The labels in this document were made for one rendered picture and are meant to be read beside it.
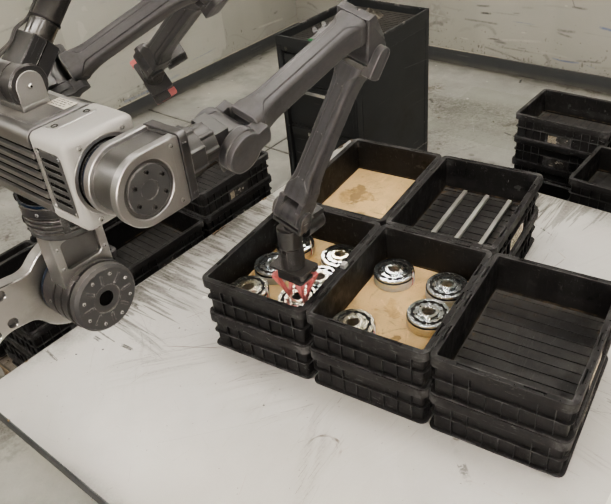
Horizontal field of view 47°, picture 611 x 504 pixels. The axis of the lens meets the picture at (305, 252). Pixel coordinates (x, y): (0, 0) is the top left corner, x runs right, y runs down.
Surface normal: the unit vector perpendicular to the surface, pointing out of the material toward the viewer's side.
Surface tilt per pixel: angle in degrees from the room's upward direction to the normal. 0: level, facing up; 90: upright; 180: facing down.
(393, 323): 0
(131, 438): 0
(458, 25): 90
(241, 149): 105
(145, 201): 90
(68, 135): 0
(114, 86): 90
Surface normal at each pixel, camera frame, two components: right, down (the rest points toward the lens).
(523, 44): -0.63, 0.50
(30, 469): -0.09, -0.81
